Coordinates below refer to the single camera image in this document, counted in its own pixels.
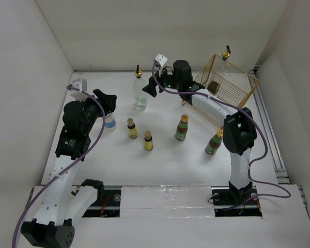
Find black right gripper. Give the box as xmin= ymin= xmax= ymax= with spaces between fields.
xmin=143 ymin=64 xmax=182 ymax=97

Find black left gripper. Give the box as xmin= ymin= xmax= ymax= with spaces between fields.
xmin=76 ymin=89 xmax=115 ymax=134

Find tall glass cruet gold spout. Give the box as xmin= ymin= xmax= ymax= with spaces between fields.
xmin=133 ymin=65 xmax=147 ymax=111

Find short glass cruet gold spout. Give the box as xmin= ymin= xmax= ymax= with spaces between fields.
xmin=207 ymin=45 xmax=232 ymax=95

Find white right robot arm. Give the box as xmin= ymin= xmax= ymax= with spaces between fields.
xmin=143 ymin=55 xmax=257 ymax=205

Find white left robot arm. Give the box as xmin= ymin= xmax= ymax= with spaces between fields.
xmin=21 ymin=87 xmax=117 ymax=247

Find white bottle blue label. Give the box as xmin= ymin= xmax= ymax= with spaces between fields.
xmin=105 ymin=113 xmax=117 ymax=132

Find small brown bottle yellow label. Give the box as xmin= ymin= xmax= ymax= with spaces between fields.
xmin=127 ymin=118 xmax=138 ymax=139

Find red sauce bottle yellow cap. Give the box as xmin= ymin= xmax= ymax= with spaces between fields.
xmin=175 ymin=114 xmax=189 ymax=141

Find small brown bottle cork cap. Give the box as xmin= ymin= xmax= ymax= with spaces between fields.
xmin=144 ymin=130 xmax=153 ymax=151

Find red sauce bottle green label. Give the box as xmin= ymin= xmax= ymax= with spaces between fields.
xmin=205 ymin=129 xmax=224 ymax=154

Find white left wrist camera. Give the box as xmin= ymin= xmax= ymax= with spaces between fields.
xmin=69 ymin=78 xmax=88 ymax=102

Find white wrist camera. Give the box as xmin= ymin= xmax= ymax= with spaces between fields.
xmin=69 ymin=78 xmax=88 ymax=102
xmin=153 ymin=53 xmax=168 ymax=68

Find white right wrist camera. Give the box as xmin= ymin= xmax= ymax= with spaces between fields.
xmin=153 ymin=53 xmax=168 ymax=68

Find gold wire basket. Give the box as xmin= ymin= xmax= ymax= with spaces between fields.
xmin=182 ymin=54 xmax=260 ymax=129

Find black mounting rail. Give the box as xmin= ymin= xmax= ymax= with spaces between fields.
xmin=84 ymin=186 xmax=262 ymax=219

